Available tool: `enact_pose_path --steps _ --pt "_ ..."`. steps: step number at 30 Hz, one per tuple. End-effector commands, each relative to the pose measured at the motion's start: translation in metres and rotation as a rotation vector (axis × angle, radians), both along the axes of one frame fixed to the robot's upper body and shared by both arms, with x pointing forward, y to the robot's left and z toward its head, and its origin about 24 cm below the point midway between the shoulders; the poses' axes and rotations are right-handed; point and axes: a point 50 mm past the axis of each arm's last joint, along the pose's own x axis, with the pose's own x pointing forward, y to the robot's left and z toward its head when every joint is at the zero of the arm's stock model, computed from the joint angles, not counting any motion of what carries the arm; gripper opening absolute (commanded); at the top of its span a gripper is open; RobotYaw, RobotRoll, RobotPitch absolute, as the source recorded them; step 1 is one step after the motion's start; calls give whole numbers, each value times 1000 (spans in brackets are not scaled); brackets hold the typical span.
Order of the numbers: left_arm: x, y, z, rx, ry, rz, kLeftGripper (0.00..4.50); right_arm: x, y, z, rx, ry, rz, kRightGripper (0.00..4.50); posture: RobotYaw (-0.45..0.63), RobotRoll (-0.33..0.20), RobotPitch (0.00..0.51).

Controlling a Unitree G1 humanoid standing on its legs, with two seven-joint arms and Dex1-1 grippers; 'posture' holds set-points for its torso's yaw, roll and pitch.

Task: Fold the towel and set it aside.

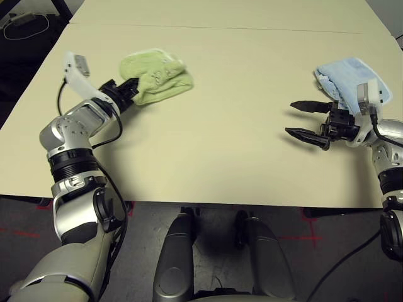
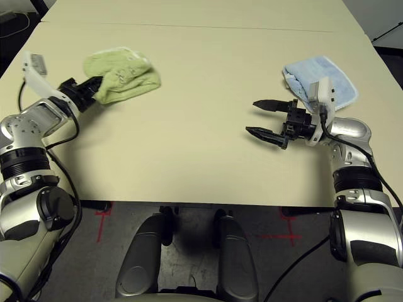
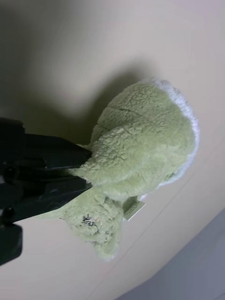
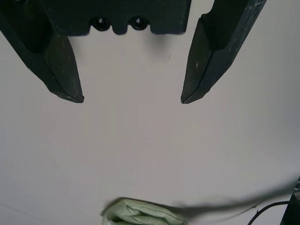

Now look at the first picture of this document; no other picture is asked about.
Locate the folded light blue towel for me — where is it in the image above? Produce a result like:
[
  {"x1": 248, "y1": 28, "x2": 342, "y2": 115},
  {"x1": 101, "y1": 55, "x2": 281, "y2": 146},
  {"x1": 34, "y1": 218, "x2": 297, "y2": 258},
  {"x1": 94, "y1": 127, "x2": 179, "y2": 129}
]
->
[{"x1": 313, "y1": 56, "x2": 394, "y2": 122}]

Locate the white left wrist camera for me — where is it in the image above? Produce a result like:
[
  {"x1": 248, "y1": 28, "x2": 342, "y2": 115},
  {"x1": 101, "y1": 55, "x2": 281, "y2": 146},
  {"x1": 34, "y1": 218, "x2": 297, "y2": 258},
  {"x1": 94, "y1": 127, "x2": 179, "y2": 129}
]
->
[{"x1": 62, "y1": 50, "x2": 122, "y2": 116}]

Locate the grey left robot leg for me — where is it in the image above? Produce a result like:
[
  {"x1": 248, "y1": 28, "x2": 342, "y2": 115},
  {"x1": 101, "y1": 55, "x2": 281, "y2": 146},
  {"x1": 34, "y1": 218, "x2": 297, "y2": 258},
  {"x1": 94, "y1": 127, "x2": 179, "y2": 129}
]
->
[{"x1": 152, "y1": 211, "x2": 198, "y2": 302}]

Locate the black left camera cable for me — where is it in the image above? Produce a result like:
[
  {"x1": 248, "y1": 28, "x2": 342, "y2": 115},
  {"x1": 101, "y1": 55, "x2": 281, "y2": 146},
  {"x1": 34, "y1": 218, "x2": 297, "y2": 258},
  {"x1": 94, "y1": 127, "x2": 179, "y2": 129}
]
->
[{"x1": 55, "y1": 80, "x2": 123, "y2": 150}]

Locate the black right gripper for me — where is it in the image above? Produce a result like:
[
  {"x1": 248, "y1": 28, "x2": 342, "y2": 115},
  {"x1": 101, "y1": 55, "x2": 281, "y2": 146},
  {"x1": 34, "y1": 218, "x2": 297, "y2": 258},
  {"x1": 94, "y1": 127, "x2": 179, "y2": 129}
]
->
[{"x1": 284, "y1": 100, "x2": 360, "y2": 151}]

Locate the thin white cable loop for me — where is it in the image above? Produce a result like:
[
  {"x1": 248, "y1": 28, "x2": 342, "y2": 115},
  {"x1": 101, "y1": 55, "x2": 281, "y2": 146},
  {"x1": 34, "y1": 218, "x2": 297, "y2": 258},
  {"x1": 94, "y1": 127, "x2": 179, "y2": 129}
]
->
[{"x1": 3, "y1": 14, "x2": 50, "y2": 40}]

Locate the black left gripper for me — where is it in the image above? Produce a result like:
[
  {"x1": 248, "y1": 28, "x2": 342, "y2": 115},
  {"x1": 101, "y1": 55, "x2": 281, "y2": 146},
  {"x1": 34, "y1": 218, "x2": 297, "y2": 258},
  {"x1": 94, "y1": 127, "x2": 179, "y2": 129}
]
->
[{"x1": 98, "y1": 77, "x2": 141, "y2": 111}]

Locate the green towel with white edge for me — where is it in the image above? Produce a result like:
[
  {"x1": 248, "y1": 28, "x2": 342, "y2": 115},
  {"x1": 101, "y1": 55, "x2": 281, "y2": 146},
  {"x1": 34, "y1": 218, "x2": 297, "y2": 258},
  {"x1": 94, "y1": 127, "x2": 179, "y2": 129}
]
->
[{"x1": 118, "y1": 48, "x2": 195, "y2": 106}]

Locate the black chair base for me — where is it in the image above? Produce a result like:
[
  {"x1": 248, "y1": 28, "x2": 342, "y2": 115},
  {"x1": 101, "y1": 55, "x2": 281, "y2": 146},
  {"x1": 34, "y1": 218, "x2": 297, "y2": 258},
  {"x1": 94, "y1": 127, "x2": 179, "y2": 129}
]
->
[{"x1": 53, "y1": 0, "x2": 78, "y2": 23}]

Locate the white power adapter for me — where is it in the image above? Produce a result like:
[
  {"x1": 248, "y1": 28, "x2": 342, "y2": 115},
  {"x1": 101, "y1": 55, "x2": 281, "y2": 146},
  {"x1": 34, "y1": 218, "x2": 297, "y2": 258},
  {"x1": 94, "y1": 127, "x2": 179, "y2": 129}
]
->
[{"x1": 0, "y1": 11, "x2": 57, "y2": 26}]

